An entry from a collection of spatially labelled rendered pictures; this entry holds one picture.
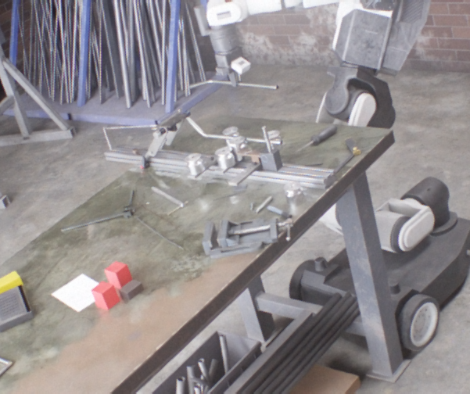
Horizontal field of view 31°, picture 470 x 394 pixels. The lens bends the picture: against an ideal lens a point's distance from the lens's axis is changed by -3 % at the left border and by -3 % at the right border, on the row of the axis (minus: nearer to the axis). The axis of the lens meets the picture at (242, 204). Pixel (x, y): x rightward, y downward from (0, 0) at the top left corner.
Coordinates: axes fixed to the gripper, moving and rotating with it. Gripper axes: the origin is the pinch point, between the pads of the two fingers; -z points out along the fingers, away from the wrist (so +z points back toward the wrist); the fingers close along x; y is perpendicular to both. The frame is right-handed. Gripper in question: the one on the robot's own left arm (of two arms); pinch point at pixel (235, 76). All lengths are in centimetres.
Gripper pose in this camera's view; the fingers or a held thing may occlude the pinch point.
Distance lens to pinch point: 287.4
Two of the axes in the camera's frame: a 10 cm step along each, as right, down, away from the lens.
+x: -6.6, 5.0, -5.6
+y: 7.1, 1.7, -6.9
